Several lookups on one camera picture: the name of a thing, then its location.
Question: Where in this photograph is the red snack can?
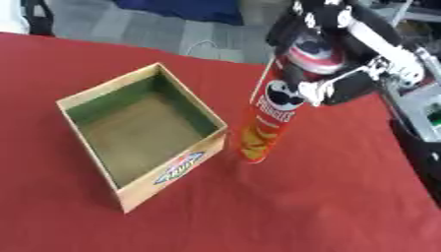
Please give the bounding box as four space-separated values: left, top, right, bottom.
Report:
237 33 347 164

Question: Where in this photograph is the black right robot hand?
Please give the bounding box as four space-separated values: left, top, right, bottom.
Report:
265 0 427 107

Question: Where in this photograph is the white cable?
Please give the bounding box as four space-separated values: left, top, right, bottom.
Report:
184 38 247 63

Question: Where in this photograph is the black chair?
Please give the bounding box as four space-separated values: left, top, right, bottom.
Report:
19 0 57 37

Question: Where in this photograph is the tan cardboard box green inside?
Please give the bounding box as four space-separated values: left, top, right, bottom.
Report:
55 62 231 215

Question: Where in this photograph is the blue cloth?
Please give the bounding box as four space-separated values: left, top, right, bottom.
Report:
111 0 245 27

